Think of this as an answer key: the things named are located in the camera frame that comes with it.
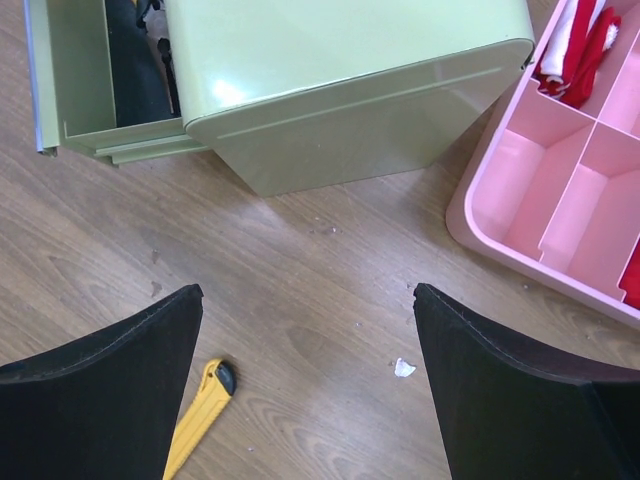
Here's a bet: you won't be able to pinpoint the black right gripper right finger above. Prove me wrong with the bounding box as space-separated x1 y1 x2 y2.
414 284 639 479

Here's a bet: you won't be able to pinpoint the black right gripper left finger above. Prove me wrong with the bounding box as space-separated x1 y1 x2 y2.
1 285 203 479

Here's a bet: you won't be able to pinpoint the yellow utility knife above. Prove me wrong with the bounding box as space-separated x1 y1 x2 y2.
163 358 237 480

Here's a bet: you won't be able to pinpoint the green metal tool chest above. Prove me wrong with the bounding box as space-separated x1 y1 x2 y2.
23 1 535 196

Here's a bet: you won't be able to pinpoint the yellow handled pliers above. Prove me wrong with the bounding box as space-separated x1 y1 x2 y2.
133 0 181 117

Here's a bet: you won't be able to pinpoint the white paper scrap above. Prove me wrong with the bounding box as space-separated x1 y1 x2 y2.
394 357 417 378

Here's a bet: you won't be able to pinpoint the red fuzzy cloth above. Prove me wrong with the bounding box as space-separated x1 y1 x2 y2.
619 248 640 309

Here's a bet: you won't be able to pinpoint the pink plastic divided organizer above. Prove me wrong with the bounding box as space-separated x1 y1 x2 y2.
446 1 639 326

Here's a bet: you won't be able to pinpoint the black drawer liner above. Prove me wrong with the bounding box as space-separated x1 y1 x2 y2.
105 0 172 127

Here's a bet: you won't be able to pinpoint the red white striped sock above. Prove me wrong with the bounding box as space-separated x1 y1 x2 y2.
534 0 621 109

